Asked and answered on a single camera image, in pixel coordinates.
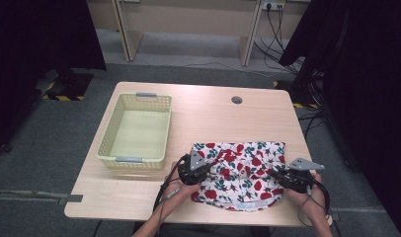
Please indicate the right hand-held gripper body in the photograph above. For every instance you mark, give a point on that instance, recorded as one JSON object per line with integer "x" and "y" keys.
{"x": 299, "y": 179}

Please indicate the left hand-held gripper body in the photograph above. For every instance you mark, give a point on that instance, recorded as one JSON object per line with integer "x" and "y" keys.
{"x": 190, "y": 173}

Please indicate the white shirt with red roses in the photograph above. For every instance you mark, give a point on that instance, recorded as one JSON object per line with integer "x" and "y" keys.
{"x": 241, "y": 177}

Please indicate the pale yellow plastic basket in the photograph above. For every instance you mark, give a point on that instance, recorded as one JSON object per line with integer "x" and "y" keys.
{"x": 139, "y": 135}

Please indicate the person's left hand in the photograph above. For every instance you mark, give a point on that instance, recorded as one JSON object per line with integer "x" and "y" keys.
{"x": 180, "y": 194}

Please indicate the person's right hand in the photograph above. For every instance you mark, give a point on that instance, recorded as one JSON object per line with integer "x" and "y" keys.
{"x": 312, "y": 199}

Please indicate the grey floor tape piece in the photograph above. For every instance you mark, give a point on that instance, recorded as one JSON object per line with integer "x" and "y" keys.
{"x": 73, "y": 198}
{"x": 335, "y": 217}

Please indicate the yellow black hazard tape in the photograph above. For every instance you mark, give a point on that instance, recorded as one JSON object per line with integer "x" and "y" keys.
{"x": 305, "y": 105}

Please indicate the black curtain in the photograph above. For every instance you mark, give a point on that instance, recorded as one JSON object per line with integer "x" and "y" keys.
{"x": 30, "y": 49}
{"x": 369, "y": 98}

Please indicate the black stand base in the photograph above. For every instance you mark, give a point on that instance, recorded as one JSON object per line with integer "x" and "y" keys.
{"x": 73, "y": 84}

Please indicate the beige wooden desk frame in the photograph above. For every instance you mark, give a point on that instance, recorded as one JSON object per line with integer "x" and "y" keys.
{"x": 188, "y": 16}

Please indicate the white wall socket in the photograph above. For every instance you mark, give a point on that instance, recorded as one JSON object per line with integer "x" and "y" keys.
{"x": 271, "y": 4}

